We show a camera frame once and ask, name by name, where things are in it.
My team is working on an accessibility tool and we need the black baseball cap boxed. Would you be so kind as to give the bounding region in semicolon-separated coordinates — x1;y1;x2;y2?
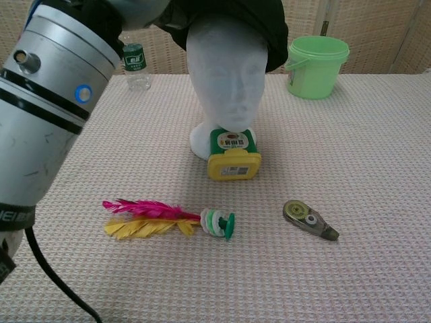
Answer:
156;0;290;74

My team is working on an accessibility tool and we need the beige woven folding screen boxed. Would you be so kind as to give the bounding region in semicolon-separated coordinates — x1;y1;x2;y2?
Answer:
0;0;431;77

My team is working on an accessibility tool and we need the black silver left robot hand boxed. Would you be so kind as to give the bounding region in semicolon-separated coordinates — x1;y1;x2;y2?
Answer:
119;0;172;32

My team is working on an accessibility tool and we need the pale woven tablecloth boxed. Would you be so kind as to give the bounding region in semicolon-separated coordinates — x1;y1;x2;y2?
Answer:
0;72;431;323

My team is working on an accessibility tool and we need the green yellow plastic container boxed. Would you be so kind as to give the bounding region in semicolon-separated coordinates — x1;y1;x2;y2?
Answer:
207;128;263;182

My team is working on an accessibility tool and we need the light green plastic bucket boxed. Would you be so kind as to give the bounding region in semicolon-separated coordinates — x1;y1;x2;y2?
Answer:
284;35;350;100

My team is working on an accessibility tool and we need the clear green-label water bottle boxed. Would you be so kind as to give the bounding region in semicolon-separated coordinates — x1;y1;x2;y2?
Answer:
119;32;152;91

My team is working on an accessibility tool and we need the grey correction tape dispenser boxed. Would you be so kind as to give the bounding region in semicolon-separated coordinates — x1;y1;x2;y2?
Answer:
282;199;340;242

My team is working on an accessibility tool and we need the white foam mannequin head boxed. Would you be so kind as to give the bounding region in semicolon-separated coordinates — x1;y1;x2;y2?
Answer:
186;23;269;159

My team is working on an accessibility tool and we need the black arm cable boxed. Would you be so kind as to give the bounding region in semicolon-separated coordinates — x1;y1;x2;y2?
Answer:
26;227;104;323

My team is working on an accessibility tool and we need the pink yellow feather shuttlecock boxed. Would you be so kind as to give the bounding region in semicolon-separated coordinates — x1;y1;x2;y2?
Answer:
102;198;236;242

